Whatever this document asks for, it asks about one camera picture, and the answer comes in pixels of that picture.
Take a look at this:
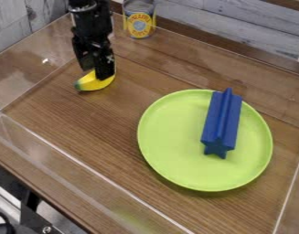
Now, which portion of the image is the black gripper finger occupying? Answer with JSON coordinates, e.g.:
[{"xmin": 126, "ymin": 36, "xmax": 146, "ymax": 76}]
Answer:
[
  {"xmin": 93, "ymin": 47, "xmax": 115, "ymax": 80},
  {"xmin": 73, "ymin": 37, "xmax": 94, "ymax": 70}
]

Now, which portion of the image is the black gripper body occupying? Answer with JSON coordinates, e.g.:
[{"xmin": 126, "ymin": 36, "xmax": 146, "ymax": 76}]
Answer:
[{"xmin": 68, "ymin": 0, "xmax": 113, "ymax": 52}]

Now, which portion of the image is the yellow toy banana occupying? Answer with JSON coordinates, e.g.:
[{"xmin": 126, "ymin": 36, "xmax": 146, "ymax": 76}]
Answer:
[{"xmin": 75, "ymin": 70, "xmax": 115, "ymax": 91}]

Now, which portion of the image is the blue foam block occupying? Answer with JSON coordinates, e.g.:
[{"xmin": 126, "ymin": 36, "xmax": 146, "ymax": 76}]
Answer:
[{"xmin": 201, "ymin": 88, "xmax": 242, "ymax": 159}]

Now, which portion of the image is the green round plate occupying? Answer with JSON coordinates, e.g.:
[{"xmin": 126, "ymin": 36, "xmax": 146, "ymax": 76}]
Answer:
[{"xmin": 137, "ymin": 89, "xmax": 276, "ymax": 193}]

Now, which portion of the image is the yellow labelled tin can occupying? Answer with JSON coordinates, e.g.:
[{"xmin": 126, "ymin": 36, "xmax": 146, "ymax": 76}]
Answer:
[{"xmin": 122, "ymin": 0, "xmax": 157, "ymax": 39}]

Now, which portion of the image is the black metal bracket with bolt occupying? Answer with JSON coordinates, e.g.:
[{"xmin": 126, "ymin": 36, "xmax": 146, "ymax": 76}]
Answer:
[{"xmin": 20, "ymin": 204, "xmax": 63, "ymax": 234}]

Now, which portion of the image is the black cable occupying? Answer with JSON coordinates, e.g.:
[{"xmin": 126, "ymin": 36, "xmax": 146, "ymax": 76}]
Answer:
[{"xmin": 0, "ymin": 210, "xmax": 16, "ymax": 234}]

